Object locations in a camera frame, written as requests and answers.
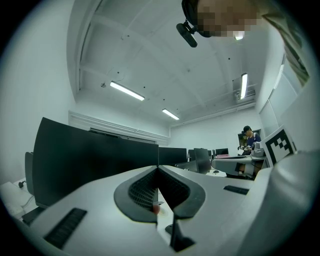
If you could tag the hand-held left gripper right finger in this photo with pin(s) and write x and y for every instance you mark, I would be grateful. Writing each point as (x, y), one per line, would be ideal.
(225, 212)

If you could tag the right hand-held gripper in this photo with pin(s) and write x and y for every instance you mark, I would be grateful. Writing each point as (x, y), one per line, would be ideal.
(278, 146)

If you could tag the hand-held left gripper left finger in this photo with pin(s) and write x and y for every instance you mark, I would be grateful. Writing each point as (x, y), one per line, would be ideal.
(100, 212)

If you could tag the black keyboard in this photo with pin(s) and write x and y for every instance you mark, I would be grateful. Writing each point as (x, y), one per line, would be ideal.
(33, 216)

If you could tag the black flat monitor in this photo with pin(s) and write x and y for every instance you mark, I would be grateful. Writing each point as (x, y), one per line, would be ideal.
(29, 172)
(222, 151)
(172, 156)

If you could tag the black angled monitor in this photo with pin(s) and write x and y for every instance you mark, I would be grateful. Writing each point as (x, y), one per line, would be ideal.
(201, 160)

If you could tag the large black monitor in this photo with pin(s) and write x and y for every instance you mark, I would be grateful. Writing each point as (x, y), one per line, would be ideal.
(95, 157)

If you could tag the long ceiling light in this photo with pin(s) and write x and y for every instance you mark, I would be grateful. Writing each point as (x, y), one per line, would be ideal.
(170, 114)
(239, 37)
(244, 86)
(127, 90)

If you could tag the black plug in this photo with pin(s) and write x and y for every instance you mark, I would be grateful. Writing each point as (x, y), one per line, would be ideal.
(22, 184)

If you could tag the white printed t-shirt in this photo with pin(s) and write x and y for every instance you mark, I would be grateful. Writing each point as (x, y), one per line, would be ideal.
(307, 120)

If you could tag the black headset with microphone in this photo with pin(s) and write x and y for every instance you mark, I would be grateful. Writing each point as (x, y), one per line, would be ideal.
(187, 32)

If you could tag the olive jacket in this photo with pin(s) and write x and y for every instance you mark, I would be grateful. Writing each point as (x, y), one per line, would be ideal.
(292, 45)

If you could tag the person's head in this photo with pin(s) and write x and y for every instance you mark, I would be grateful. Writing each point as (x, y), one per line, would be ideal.
(227, 17)

